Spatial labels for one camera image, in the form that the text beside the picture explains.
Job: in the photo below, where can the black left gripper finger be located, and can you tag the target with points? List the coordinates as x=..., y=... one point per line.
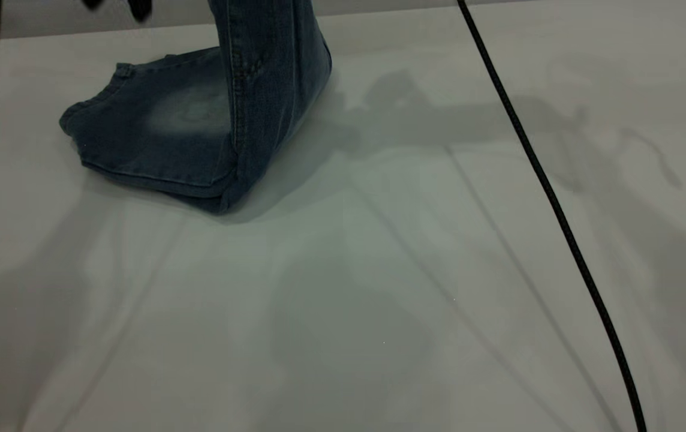
x=139, y=7
x=92, y=3

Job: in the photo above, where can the blue denim shorts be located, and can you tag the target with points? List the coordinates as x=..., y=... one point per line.
x=199, y=120

